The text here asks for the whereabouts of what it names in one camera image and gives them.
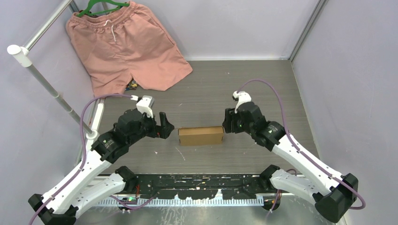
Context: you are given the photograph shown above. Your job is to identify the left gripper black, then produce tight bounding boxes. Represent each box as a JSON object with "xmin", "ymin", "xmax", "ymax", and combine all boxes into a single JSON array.
[{"xmin": 127, "ymin": 109, "xmax": 174, "ymax": 146}]

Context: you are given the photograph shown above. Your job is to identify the brown cardboard box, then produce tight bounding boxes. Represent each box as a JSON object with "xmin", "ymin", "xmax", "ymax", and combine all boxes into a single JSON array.
[{"xmin": 178, "ymin": 126, "xmax": 224, "ymax": 146}]

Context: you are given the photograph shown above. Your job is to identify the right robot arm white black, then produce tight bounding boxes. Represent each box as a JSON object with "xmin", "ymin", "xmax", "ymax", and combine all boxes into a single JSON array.
[{"xmin": 222, "ymin": 102, "xmax": 359, "ymax": 223}]

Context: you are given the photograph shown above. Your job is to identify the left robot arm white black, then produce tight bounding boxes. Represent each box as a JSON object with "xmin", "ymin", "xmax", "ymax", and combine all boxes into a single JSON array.
[{"xmin": 28, "ymin": 109, "xmax": 175, "ymax": 225}]

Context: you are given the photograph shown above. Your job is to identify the small colourful object under shorts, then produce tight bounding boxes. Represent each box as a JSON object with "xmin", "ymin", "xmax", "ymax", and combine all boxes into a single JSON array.
[{"xmin": 125, "ymin": 80, "xmax": 138, "ymax": 91}]

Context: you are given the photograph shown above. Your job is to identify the pink shorts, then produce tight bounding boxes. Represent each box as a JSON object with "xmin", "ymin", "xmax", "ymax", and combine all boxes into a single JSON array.
[{"xmin": 66, "ymin": 1, "xmax": 193, "ymax": 97}]

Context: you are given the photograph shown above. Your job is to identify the green clothes hanger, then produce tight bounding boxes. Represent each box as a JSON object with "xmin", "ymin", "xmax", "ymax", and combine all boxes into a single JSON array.
[{"xmin": 76, "ymin": 0, "xmax": 130, "ymax": 17}]

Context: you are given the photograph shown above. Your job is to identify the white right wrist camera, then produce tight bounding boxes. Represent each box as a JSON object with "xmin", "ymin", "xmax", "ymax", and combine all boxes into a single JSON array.
[{"xmin": 232, "ymin": 91, "xmax": 252, "ymax": 113}]

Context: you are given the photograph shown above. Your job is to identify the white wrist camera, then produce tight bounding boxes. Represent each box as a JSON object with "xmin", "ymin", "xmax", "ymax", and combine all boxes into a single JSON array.
[
  {"xmin": 130, "ymin": 95, "xmax": 154, "ymax": 118},
  {"xmin": 232, "ymin": 91, "xmax": 252, "ymax": 113}
]

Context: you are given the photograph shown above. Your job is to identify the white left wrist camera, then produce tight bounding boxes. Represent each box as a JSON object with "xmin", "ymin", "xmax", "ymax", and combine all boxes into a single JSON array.
[{"xmin": 130, "ymin": 95, "xmax": 154, "ymax": 118}]

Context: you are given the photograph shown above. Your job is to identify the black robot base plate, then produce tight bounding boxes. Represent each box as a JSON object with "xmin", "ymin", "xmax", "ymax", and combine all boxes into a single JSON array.
[{"xmin": 114, "ymin": 174, "xmax": 283, "ymax": 210}]

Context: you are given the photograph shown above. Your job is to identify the slotted aluminium rail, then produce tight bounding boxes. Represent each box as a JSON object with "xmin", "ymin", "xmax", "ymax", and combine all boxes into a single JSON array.
[{"xmin": 93, "ymin": 197, "xmax": 265, "ymax": 208}]

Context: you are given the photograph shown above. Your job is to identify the metal clothes rail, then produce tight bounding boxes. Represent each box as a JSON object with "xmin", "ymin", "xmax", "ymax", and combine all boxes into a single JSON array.
[{"xmin": 0, "ymin": 0, "xmax": 98, "ymax": 139}]

